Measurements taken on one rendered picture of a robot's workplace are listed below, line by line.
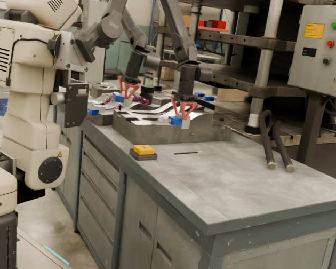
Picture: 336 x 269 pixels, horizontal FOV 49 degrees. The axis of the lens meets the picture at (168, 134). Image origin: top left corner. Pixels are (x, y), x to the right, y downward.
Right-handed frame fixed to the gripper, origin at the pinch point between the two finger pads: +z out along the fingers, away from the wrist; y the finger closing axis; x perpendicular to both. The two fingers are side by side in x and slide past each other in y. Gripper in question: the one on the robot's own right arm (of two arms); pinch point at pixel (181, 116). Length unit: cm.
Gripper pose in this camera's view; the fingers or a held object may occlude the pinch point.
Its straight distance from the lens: 145.9
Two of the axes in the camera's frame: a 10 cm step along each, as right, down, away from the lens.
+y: -4.8, -2.9, 8.3
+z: -1.4, 9.6, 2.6
